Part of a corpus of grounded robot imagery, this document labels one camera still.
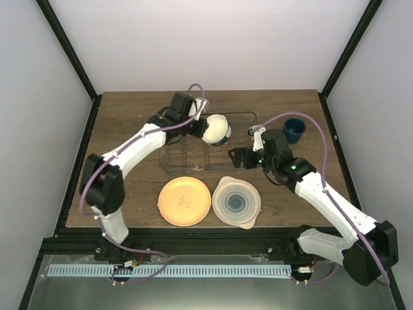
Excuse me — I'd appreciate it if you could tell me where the cream and teal bowl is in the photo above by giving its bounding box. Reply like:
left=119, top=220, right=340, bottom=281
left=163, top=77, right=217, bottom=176
left=202, top=114, right=232, bottom=146

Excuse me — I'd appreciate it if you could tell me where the black wire dish rack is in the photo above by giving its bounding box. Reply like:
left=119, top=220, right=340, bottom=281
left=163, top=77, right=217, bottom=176
left=159, top=112, right=258, bottom=175

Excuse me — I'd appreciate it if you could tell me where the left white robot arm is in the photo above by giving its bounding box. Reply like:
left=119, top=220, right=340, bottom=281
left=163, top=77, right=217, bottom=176
left=79, top=92, right=209, bottom=261

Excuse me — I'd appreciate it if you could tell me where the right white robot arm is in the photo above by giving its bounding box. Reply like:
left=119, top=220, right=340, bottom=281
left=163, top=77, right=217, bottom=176
left=228, top=126, right=399, bottom=286

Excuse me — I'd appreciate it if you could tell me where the clear plastic lidded bowl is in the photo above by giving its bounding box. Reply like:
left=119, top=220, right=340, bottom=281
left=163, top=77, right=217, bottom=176
left=212, top=176, right=261, bottom=229

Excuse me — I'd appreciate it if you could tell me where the dark blue mug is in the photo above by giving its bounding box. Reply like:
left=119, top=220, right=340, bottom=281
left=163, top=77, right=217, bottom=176
left=283, top=118, right=306, bottom=144

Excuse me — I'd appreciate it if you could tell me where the orange plastic plate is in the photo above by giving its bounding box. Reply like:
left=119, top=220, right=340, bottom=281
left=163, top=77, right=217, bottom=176
left=157, top=176, right=212, bottom=227

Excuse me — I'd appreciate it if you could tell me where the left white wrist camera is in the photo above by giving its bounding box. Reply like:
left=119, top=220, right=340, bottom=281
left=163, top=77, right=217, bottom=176
left=191, top=97, right=209, bottom=119

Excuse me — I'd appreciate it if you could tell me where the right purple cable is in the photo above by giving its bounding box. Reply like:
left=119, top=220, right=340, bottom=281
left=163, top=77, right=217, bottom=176
left=251, top=112, right=391, bottom=288

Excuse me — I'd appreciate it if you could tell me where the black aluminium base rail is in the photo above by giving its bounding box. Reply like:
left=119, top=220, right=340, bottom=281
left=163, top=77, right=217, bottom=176
left=40, top=227, right=311, bottom=262

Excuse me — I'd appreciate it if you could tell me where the right black frame post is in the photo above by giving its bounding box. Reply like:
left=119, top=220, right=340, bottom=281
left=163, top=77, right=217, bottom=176
left=321, top=0, right=383, bottom=98

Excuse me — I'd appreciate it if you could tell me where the black frame post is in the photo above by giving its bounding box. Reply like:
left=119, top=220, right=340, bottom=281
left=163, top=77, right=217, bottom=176
left=321, top=0, right=383, bottom=98
left=34, top=0, right=99, bottom=101

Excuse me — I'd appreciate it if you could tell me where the left black frame post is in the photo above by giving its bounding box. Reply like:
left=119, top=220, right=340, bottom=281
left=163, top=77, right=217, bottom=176
left=34, top=0, right=99, bottom=101

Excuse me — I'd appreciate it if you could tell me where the light blue slotted cable duct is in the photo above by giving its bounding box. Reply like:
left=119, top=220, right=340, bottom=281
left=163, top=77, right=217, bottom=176
left=47, top=264, right=292, bottom=278

